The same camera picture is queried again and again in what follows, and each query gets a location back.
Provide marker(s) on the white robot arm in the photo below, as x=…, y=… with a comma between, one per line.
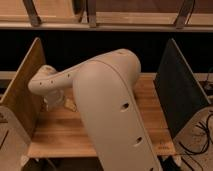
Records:
x=103, y=93

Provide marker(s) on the right dark side panel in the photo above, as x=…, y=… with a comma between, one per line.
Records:
x=181, y=95

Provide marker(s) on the left wooden side panel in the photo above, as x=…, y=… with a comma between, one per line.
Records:
x=18, y=105

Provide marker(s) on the wooden shelf with brackets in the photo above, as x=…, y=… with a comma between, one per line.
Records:
x=108, y=15

